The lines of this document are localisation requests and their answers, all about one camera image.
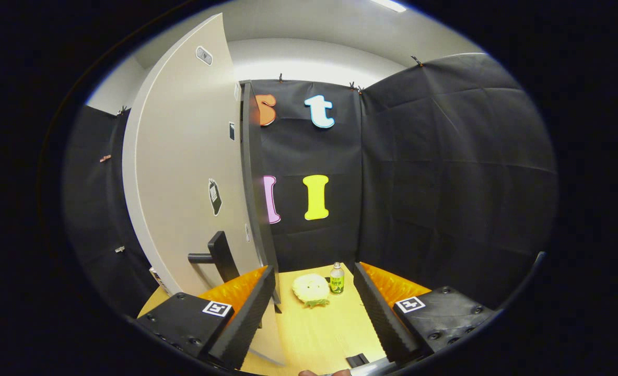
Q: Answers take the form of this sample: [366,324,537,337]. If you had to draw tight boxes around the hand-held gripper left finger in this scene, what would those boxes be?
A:
[134,265,278,370]

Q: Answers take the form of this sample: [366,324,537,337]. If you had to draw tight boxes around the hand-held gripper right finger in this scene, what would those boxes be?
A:
[353,262,497,365]

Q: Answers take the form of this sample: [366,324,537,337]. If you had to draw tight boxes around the black door handle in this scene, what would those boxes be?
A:
[188,231,240,284]

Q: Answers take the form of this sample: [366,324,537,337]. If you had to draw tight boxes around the grey shoe cabinet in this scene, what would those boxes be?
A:
[240,80,282,314]

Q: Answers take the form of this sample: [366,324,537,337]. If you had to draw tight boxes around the green label plastic bottle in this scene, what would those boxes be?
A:
[330,262,345,295]

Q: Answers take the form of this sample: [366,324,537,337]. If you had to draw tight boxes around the pale yellow plush toy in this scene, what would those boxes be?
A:
[292,273,331,309]

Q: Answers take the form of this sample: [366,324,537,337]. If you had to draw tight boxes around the black backdrop cloth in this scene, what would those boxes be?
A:
[63,52,559,319]

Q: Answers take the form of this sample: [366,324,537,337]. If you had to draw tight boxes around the long ceiling light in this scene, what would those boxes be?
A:
[369,0,407,13]

